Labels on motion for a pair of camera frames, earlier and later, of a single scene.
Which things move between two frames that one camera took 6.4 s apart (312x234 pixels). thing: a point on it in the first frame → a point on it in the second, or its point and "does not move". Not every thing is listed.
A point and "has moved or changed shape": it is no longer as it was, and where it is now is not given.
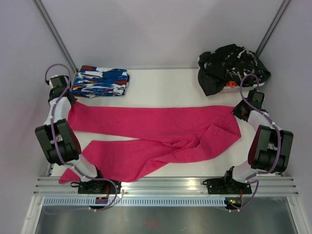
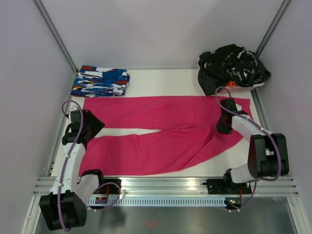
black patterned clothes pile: (230, 63) does not move
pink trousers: (121, 144) has moved or changed shape
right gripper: (236, 110) → (219, 127)
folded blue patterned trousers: (90, 82) does not move
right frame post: (273, 27) does not move
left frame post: (56, 35) does not move
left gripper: (75, 100) → (98, 125)
